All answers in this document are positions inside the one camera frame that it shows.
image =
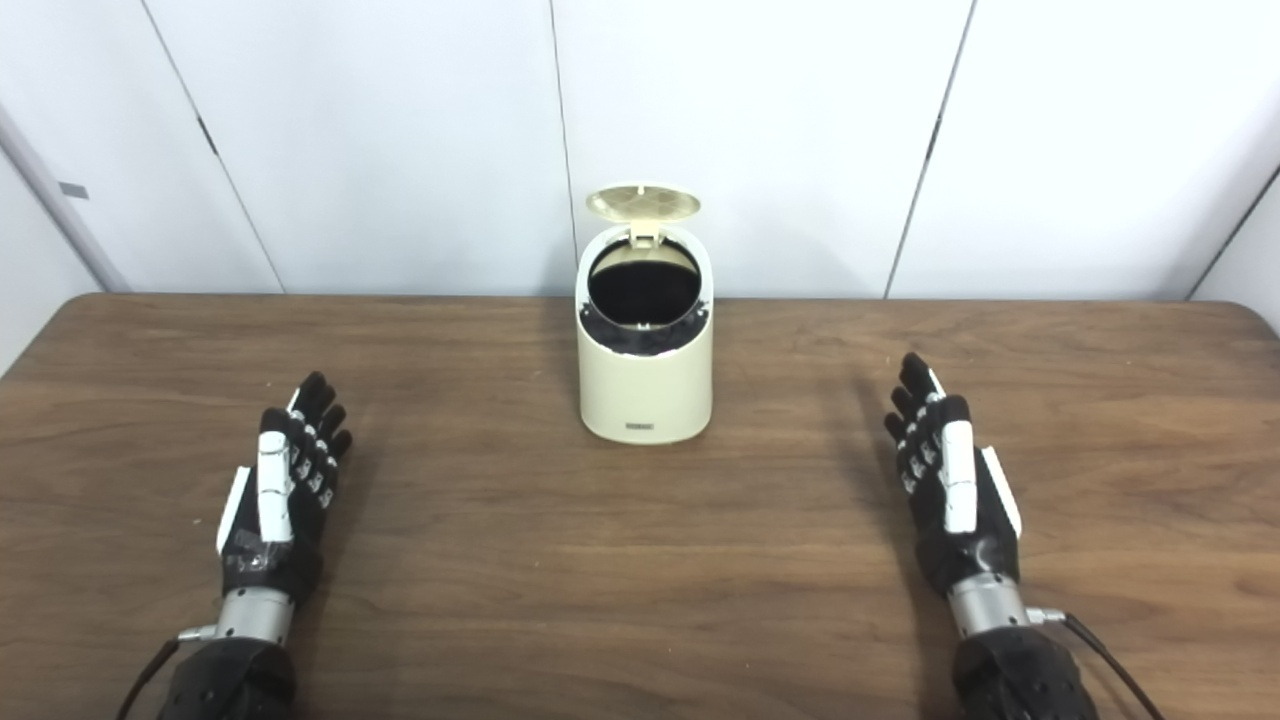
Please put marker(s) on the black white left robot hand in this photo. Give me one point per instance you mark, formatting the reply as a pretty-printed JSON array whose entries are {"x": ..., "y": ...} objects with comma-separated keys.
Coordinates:
[{"x": 265, "y": 560}]

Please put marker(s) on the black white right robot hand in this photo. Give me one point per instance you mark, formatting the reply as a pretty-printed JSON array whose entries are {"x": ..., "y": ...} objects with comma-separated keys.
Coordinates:
[{"x": 975, "y": 555}]

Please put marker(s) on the cream round bin lid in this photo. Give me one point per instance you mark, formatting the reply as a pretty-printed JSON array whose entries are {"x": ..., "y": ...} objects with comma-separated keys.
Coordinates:
[{"x": 643, "y": 202}]

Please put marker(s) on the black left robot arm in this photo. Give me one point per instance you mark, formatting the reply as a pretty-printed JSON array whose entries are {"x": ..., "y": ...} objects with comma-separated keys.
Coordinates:
[{"x": 230, "y": 680}]

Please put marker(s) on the cream-colored bin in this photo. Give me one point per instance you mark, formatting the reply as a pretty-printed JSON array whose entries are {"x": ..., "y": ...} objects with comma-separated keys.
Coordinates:
[{"x": 645, "y": 395}]

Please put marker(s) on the black bin liner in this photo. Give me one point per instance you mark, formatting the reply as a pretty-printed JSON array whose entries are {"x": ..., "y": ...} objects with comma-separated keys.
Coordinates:
[{"x": 643, "y": 290}]

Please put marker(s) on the small grey wall label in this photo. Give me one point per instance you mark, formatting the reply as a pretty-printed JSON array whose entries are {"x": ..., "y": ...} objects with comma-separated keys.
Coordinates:
[{"x": 73, "y": 190}]

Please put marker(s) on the grey wall corner strip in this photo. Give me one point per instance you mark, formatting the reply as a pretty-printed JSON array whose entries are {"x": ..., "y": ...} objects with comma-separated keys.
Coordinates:
[{"x": 55, "y": 195}]

